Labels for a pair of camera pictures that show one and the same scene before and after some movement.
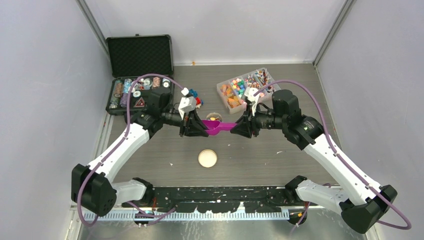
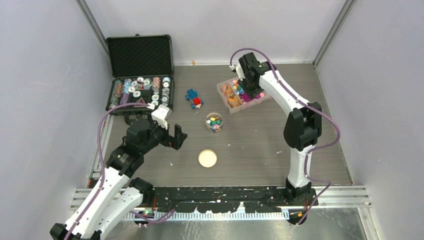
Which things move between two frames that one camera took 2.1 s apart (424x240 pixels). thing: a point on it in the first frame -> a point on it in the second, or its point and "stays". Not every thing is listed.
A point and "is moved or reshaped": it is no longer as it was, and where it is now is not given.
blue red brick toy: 198,102 stays
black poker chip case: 130,57 stays
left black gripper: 192,125 -> 175,142
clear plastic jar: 214,116 stays
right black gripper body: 266,120 -> 251,89
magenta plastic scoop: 213,127 is moved or reshaped
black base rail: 218,199 stays
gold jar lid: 207,158 stays
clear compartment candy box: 231,92 stays
